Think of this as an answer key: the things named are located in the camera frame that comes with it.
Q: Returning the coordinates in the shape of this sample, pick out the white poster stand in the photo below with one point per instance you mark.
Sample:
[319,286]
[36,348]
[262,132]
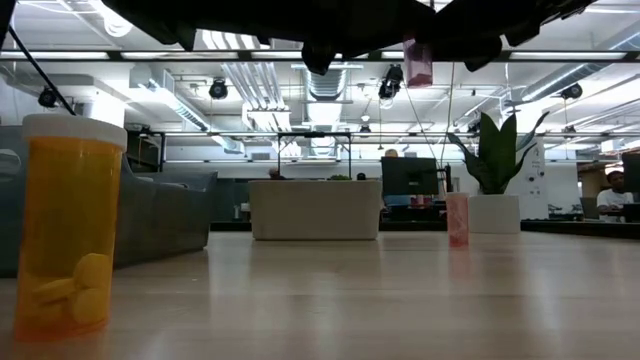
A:
[535,180]

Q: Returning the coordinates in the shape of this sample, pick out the white plant pot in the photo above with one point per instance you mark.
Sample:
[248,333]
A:
[495,215]

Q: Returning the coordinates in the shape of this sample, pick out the green artificial plant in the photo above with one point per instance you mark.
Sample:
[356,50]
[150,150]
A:
[495,160]

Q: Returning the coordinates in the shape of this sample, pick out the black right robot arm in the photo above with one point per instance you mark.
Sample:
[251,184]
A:
[540,15]

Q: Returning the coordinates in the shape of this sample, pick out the pink pill bottle white cap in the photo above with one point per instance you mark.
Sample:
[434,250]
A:
[457,220]

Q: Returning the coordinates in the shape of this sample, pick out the black overhead beam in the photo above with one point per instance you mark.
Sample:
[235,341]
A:
[114,55]

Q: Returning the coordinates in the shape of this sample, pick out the dark translucent grey bin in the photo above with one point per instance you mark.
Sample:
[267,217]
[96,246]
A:
[165,220]

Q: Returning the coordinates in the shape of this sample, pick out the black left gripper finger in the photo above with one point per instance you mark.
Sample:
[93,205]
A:
[370,30]

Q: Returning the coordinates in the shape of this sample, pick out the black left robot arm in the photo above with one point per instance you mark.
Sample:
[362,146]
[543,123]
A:
[210,15]

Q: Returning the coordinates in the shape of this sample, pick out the white plastic bin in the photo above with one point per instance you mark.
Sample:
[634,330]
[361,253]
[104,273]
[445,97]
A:
[315,210]

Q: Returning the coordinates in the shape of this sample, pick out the orange pill bottle white cap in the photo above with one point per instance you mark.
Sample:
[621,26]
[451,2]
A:
[65,210]

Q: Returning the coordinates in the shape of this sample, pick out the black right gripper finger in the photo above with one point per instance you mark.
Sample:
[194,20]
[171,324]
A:
[450,35]

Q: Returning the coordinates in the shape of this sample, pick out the black computer monitor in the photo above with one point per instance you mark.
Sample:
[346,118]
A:
[410,176]

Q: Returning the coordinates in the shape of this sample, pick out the black ceiling spotlight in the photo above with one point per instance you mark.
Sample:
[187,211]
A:
[571,91]
[391,80]
[47,97]
[218,89]

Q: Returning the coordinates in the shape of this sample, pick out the silver ventilation duct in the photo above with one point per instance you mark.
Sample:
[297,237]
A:
[327,85]

